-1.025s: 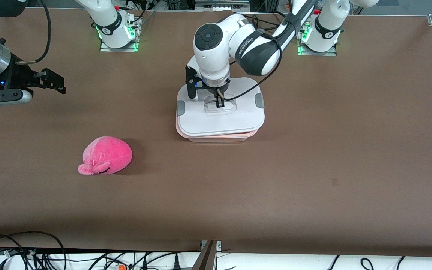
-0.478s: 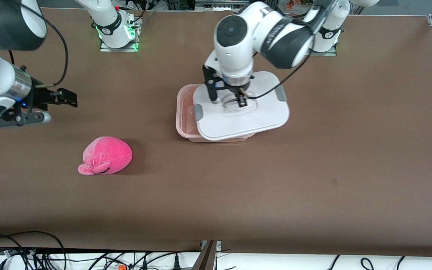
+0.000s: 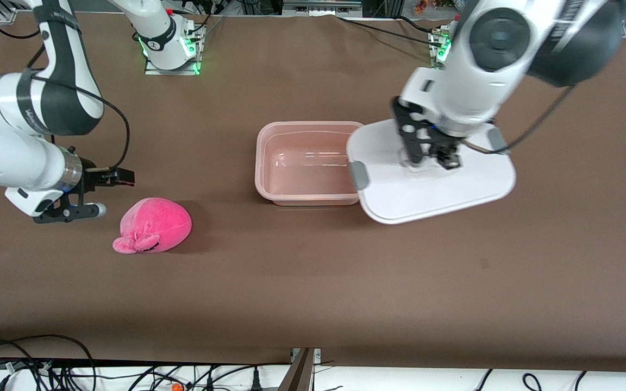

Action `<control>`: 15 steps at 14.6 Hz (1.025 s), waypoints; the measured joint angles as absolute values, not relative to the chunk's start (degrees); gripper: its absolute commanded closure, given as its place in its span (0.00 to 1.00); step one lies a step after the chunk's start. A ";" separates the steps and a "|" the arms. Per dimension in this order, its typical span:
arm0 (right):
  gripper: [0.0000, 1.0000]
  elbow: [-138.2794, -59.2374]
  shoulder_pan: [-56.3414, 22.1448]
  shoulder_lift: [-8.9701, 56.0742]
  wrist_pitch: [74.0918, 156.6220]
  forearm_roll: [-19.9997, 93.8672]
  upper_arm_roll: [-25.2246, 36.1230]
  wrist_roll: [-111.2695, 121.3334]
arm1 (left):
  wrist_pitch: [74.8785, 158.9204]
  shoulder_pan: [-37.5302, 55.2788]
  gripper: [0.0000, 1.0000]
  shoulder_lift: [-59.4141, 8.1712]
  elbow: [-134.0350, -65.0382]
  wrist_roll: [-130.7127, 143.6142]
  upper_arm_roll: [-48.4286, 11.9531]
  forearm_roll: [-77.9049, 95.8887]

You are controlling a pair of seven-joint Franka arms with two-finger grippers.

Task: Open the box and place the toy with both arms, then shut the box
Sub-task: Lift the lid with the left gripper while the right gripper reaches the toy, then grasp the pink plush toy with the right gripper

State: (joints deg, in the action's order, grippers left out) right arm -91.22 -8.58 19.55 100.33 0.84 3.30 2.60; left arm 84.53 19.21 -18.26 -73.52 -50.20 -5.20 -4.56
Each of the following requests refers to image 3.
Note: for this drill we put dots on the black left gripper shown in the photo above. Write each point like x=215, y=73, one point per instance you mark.
x=445, y=149

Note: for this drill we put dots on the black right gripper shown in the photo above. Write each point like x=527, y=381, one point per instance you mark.
x=93, y=178

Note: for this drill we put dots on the white box lid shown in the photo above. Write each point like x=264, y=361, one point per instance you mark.
x=454, y=190

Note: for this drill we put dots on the pink plush toy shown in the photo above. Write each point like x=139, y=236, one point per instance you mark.
x=155, y=222

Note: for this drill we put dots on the grey lid clip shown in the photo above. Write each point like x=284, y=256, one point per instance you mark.
x=498, y=141
x=359, y=175

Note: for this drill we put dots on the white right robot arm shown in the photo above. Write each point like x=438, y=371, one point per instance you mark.
x=19, y=157

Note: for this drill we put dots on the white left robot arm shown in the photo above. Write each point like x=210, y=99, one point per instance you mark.
x=487, y=81

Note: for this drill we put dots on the pink translucent plastic box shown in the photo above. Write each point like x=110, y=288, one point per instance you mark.
x=302, y=163

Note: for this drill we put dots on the brown table cover sheet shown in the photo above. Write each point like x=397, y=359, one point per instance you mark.
x=313, y=288

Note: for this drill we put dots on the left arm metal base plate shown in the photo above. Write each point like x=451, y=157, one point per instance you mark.
x=437, y=48

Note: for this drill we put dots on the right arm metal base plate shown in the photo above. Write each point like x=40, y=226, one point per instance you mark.
x=171, y=71

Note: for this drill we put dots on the grey metal background rail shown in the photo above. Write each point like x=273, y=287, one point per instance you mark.
x=321, y=6

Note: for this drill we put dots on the metal frame post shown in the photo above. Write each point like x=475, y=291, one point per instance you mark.
x=299, y=372

